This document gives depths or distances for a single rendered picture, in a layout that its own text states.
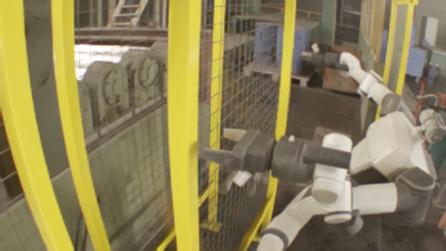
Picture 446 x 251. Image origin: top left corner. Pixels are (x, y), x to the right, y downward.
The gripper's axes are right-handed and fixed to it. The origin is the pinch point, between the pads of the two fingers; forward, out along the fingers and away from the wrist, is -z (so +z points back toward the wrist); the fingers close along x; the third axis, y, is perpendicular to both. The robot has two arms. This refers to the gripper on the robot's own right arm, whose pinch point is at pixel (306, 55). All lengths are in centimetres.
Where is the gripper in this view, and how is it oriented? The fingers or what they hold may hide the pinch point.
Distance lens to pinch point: 174.3
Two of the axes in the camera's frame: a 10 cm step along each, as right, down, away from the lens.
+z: 9.2, 1.9, -3.4
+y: -0.4, 9.1, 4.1
